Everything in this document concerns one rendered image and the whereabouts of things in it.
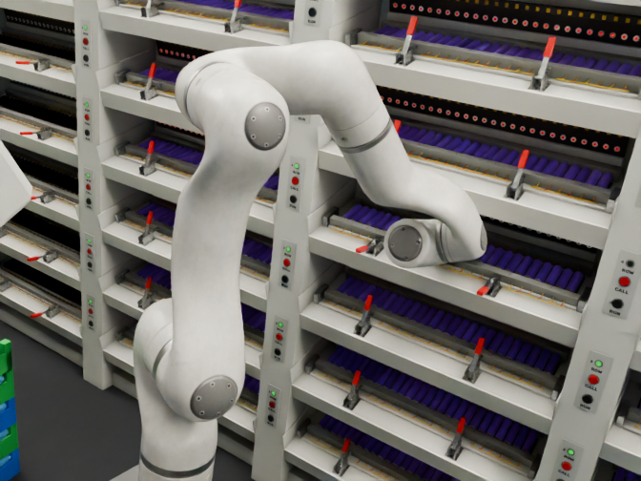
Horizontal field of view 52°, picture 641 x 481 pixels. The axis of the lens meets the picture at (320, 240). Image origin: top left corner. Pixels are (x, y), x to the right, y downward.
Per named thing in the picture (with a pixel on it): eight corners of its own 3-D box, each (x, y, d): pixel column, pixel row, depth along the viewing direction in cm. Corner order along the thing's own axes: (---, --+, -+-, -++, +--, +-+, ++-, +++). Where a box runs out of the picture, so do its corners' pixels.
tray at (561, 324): (574, 348, 123) (585, 309, 118) (308, 251, 152) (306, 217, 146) (603, 290, 137) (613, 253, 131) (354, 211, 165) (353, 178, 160)
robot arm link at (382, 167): (438, 94, 96) (494, 231, 115) (342, 115, 104) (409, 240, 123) (428, 134, 91) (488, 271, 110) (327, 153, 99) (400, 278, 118)
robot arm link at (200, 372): (207, 368, 109) (247, 429, 97) (135, 378, 103) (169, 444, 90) (260, 66, 92) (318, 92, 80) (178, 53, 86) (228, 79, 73)
